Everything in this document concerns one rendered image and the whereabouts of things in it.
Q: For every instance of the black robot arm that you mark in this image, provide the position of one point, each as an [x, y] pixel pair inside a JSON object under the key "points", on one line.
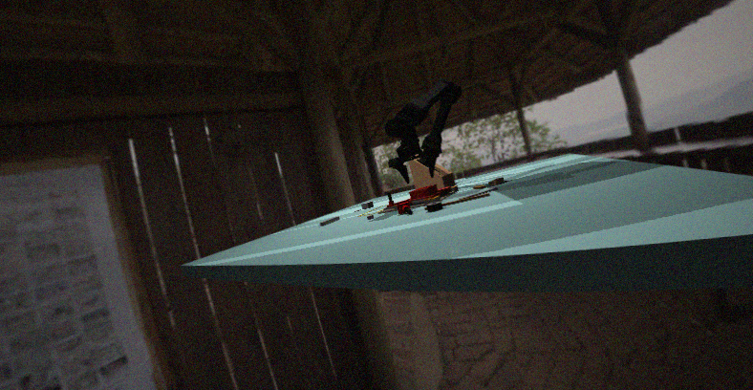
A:
{"points": [[415, 112]]}

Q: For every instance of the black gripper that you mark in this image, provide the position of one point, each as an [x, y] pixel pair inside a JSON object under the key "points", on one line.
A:
{"points": [[432, 152]]}

